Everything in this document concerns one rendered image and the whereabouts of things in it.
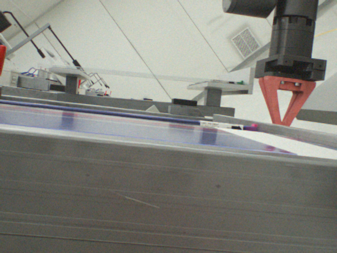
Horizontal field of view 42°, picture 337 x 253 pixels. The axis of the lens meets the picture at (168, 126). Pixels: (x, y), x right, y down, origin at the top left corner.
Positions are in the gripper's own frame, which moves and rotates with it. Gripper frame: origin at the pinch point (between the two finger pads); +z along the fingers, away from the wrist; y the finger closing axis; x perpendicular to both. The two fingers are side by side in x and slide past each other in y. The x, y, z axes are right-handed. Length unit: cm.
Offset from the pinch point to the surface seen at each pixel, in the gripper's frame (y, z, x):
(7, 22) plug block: -6.1, -10.2, -39.6
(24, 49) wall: -770, -75, -217
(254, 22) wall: -772, -180, 204
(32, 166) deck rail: 37.2, 2.7, -25.8
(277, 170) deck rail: 37.1, 1.7, -13.5
